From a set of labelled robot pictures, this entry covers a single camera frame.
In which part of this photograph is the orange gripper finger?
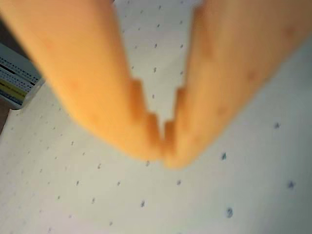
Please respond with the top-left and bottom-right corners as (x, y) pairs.
(164, 0), (312, 169)
(0, 0), (163, 161)

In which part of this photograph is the white dotted paper sheet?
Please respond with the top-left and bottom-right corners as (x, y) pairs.
(0, 0), (312, 234)

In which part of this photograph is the white box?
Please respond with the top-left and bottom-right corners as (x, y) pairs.
(0, 42), (46, 111)

